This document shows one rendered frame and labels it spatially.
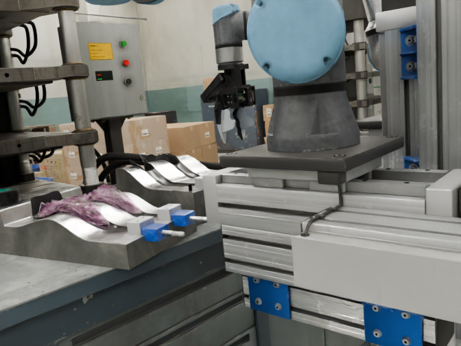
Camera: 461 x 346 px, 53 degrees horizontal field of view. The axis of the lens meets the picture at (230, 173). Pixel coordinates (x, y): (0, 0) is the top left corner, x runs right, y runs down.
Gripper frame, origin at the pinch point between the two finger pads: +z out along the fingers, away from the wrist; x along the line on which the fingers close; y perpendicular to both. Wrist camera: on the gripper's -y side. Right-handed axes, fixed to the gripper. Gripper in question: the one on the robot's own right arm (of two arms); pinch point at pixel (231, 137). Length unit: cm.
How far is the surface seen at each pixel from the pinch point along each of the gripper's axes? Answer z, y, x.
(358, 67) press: -24, -158, 345
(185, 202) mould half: 15.0, -1.7, -17.7
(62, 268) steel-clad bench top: 21, -1, -53
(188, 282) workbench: 34.4, 2.7, -23.2
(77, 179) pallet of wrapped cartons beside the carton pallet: 74, -430, 156
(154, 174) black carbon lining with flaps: 10.1, -25.1, -10.5
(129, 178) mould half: 10.1, -27.4, -17.7
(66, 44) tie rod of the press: -36, -73, -9
